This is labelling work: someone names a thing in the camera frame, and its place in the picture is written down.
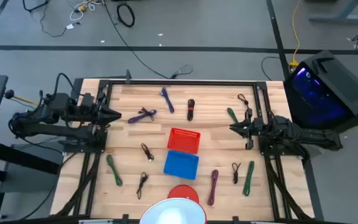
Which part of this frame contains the black USB cable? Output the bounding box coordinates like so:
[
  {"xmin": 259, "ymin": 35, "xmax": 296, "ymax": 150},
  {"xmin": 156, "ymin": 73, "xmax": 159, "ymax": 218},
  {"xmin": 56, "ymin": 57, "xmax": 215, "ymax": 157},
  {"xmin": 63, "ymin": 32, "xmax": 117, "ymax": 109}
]
[
  {"xmin": 237, "ymin": 93, "xmax": 254, "ymax": 121},
  {"xmin": 135, "ymin": 172, "xmax": 149, "ymax": 200},
  {"xmin": 140, "ymin": 142, "xmax": 155, "ymax": 162},
  {"xmin": 231, "ymin": 162, "xmax": 242, "ymax": 185}
]

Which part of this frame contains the white cable bundle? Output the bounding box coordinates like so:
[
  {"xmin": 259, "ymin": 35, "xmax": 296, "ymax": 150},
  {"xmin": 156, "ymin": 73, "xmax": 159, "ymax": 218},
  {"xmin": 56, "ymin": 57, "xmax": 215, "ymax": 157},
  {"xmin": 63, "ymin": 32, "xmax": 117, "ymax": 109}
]
[{"xmin": 69, "ymin": 0, "xmax": 105, "ymax": 22}]

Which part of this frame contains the purple braided USB cable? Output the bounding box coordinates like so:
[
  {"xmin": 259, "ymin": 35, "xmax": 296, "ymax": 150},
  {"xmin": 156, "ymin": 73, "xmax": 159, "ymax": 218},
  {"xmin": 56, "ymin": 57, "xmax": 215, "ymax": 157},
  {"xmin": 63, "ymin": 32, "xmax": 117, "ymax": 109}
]
[
  {"xmin": 159, "ymin": 86, "xmax": 175, "ymax": 114},
  {"xmin": 127, "ymin": 108, "xmax": 157, "ymax": 124}
]

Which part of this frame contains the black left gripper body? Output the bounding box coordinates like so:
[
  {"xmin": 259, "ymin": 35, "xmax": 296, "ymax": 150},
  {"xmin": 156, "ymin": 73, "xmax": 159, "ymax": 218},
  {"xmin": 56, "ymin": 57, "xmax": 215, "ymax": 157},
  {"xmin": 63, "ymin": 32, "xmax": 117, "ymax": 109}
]
[{"xmin": 90, "ymin": 98, "xmax": 106, "ymax": 128}]

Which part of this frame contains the black cable with red tie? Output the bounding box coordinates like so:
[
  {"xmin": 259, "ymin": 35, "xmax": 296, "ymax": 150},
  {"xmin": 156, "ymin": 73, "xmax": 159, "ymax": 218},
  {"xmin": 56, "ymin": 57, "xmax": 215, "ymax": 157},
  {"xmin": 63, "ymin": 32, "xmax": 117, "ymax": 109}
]
[{"xmin": 186, "ymin": 98, "xmax": 196, "ymax": 121}]

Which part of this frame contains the black aluminium table frame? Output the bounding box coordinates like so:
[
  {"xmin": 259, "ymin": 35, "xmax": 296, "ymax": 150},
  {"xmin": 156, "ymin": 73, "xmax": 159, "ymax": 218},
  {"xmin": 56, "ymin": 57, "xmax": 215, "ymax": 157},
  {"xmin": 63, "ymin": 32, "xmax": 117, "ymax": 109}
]
[{"xmin": 54, "ymin": 79, "xmax": 315, "ymax": 223}]

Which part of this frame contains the green cable tie bottom right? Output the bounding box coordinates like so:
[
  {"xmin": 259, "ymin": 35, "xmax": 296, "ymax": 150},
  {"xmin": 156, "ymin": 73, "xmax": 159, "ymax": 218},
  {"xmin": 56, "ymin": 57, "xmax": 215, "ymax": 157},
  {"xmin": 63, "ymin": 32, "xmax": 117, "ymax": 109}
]
[{"xmin": 242, "ymin": 161, "xmax": 255, "ymax": 197}]

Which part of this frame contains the thin black floor cable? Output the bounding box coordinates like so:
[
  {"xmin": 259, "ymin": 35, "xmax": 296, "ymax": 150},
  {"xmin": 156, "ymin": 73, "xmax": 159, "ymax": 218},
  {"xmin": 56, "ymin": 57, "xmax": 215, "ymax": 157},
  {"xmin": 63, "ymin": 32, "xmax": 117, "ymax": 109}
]
[{"xmin": 22, "ymin": 0, "xmax": 50, "ymax": 13}]

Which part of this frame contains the long black floor cable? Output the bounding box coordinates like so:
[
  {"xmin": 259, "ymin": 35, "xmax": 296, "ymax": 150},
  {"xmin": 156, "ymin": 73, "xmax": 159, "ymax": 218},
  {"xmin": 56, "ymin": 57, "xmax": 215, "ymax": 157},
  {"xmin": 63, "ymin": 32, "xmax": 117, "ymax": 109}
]
[{"xmin": 103, "ymin": 0, "xmax": 195, "ymax": 80}]

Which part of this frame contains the black computer tower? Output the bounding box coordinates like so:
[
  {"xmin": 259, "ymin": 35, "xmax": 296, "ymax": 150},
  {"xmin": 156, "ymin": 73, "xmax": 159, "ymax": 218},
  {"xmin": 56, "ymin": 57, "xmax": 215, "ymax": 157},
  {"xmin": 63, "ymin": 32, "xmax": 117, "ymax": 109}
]
[{"xmin": 283, "ymin": 49, "xmax": 358, "ymax": 133}]

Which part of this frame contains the yellow floor cable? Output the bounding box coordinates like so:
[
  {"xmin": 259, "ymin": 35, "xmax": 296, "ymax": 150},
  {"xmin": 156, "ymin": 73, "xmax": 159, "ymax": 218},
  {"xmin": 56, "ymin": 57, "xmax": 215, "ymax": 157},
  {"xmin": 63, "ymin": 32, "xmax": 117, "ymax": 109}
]
[{"xmin": 289, "ymin": 0, "xmax": 303, "ymax": 68}]

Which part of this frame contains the green braided USB cable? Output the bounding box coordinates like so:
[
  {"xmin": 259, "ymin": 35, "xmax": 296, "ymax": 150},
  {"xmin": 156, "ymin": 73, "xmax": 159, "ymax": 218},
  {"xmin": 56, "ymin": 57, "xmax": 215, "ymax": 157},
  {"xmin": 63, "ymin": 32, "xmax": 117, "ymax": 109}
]
[
  {"xmin": 226, "ymin": 107, "xmax": 239, "ymax": 124},
  {"xmin": 106, "ymin": 154, "xmax": 124, "ymax": 187}
]

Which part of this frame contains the red round bowl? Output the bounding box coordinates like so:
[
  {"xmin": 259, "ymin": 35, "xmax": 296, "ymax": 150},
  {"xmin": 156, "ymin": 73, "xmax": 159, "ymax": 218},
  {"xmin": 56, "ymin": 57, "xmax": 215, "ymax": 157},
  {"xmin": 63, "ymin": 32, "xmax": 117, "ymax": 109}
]
[{"xmin": 167, "ymin": 184, "xmax": 200, "ymax": 205}]

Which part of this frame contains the black knob yellow rod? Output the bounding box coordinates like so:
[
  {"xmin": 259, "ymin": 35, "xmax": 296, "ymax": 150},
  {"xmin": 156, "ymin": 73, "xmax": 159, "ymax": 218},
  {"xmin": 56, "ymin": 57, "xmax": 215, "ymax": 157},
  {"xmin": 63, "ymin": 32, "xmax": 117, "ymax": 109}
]
[{"xmin": 4, "ymin": 89, "xmax": 39, "ymax": 106}]

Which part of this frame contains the black cable with white plug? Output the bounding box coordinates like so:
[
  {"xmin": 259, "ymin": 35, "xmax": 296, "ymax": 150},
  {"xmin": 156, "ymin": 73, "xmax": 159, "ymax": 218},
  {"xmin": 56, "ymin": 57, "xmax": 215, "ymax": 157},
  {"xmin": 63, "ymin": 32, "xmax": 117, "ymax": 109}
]
[{"xmin": 39, "ymin": 0, "xmax": 82, "ymax": 38}]

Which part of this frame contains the white dome with red rim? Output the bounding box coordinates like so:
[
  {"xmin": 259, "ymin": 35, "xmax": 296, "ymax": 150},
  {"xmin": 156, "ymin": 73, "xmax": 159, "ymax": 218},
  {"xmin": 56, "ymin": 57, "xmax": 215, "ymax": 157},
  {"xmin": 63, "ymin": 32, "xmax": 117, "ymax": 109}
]
[{"xmin": 139, "ymin": 197, "xmax": 208, "ymax": 224}]

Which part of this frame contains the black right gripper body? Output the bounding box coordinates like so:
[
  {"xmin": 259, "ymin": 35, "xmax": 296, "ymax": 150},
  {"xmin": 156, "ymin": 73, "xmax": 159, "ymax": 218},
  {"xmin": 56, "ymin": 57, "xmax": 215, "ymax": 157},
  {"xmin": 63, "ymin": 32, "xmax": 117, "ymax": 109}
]
[{"xmin": 246, "ymin": 117, "xmax": 265, "ymax": 151}]

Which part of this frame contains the grey table leg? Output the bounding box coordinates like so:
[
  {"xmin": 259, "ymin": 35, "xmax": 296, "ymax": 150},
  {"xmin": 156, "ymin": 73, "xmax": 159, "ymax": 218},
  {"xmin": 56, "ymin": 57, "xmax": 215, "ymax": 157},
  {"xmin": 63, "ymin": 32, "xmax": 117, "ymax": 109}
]
[{"xmin": 305, "ymin": 0, "xmax": 358, "ymax": 24}]

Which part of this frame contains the red plastic basket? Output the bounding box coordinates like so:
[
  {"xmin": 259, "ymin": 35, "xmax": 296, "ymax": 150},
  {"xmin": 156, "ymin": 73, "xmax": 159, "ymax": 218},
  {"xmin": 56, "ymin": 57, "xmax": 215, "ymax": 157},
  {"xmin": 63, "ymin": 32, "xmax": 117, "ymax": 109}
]
[{"xmin": 167, "ymin": 127, "xmax": 201, "ymax": 155}]

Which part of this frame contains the coiled black cable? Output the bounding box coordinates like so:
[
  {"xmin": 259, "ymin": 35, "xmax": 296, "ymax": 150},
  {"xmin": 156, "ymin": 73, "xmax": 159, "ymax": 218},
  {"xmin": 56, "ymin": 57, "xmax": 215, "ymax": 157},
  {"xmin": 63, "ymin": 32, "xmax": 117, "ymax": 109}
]
[{"xmin": 116, "ymin": 1, "xmax": 135, "ymax": 28}]

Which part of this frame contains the black looping floor cable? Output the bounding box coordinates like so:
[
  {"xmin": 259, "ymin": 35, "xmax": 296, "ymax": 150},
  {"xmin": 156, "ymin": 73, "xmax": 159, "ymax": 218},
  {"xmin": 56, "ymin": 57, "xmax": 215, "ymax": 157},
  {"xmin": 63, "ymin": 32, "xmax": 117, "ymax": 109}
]
[{"xmin": 261, "ymin": 55, "xmax": 291, "ymax": 81}]

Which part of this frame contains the blue plastic basket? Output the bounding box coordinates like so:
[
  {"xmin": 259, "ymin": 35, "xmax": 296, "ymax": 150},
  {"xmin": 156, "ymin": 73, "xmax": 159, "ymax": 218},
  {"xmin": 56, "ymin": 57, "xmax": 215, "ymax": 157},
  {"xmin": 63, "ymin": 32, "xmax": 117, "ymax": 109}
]
[{"xmin": 163, "ymin": 150, "xmax": 200, "ymax": 180}]

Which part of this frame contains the magenta braided USB cable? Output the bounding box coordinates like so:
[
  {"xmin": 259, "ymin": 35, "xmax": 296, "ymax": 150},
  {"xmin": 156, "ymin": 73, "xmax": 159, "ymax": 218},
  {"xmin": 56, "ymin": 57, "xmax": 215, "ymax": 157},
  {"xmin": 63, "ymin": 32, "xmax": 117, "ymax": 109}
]
[{"xmin": 207, "ymin": 169, "xmax": 219, "ymax": 207}]

